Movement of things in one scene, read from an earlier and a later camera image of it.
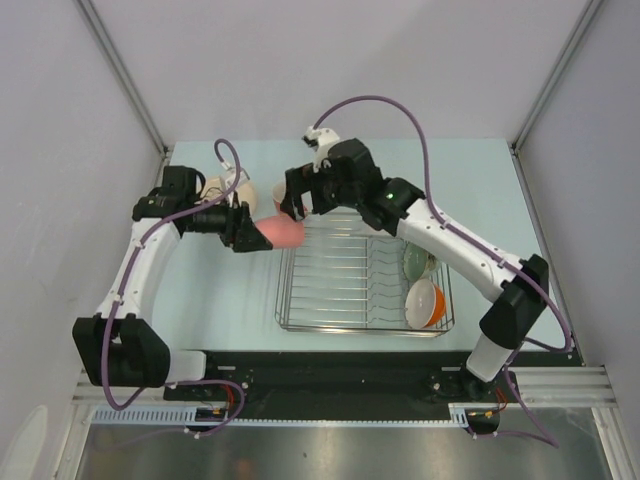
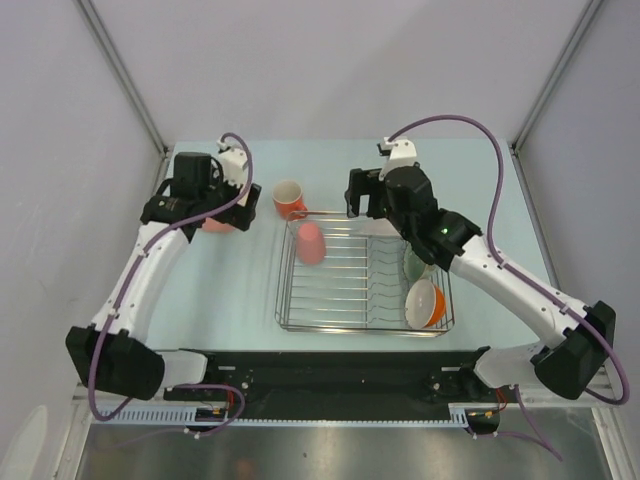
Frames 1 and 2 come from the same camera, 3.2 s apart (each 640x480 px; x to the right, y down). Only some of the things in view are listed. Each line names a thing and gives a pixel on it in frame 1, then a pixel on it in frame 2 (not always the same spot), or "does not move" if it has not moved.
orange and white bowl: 425,304 does not move
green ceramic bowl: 417,262 does not move
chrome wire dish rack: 347,276 does not move
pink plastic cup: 283,232 to 311,243
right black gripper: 303,179 to 359,184
